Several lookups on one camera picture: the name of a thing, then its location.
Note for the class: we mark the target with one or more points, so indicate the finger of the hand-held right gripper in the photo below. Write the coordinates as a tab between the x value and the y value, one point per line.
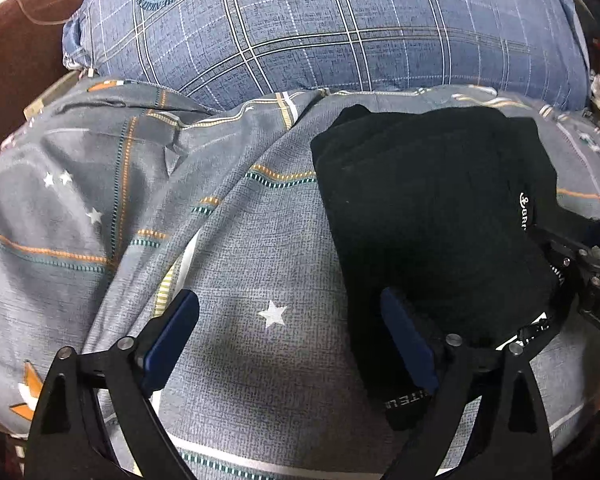
562	247

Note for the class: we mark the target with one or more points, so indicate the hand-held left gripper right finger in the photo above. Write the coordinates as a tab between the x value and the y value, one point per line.
410	340

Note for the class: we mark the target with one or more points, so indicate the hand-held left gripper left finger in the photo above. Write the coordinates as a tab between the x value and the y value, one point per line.
172	340

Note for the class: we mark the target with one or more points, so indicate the black pants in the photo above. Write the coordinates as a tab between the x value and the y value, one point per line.
430	210

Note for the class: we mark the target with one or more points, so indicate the grey striped star bed sheet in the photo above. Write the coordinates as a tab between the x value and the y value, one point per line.
260	240

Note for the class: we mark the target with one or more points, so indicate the brown headboard cushion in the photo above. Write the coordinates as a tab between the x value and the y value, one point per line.
25	60

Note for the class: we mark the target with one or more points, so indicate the blue plaid pillow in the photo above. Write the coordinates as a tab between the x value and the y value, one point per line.
330	25

